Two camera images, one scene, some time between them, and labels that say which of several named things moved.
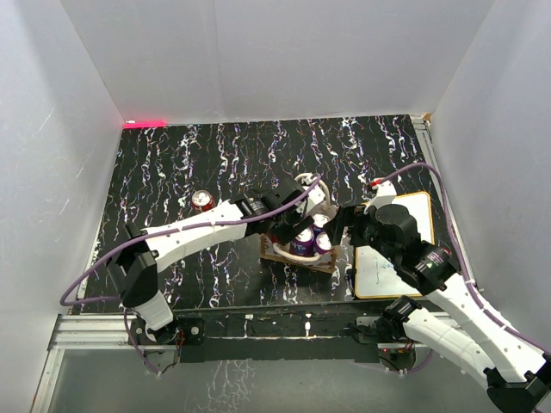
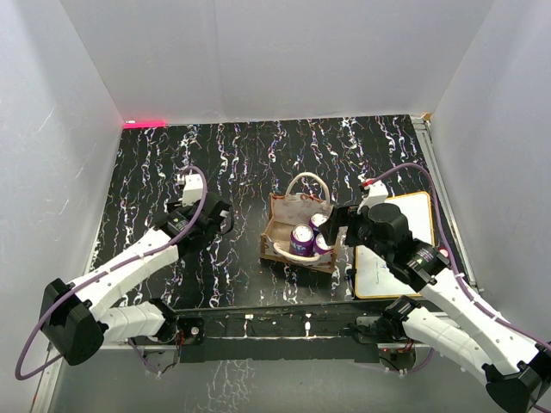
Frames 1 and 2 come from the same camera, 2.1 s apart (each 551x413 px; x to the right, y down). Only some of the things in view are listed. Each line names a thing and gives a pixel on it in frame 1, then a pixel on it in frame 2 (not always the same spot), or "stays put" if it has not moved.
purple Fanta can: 324,243 stays put
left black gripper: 297,223 → 176,206
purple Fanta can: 303,243 stays put
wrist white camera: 312,197 → 193,189
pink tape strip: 145,125 stays put
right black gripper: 348,216 stays put
